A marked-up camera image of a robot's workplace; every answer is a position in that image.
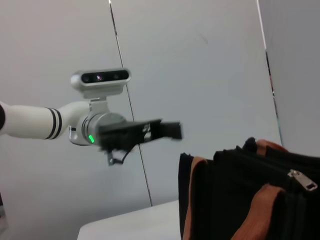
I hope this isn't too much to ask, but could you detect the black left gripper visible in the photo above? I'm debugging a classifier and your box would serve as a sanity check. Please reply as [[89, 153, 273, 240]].
[[96, 118, 183, 153]]

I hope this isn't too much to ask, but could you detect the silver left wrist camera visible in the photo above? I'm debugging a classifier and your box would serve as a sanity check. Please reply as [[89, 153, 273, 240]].
[[70, 67, 132, 100]]

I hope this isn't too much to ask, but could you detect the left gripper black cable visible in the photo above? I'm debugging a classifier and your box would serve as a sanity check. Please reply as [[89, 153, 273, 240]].
[[106, 146, 136, 168]]

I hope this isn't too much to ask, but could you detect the black bag with orange handles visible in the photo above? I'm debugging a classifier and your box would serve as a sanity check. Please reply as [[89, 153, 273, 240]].
[[178, 136, 320, 240]]

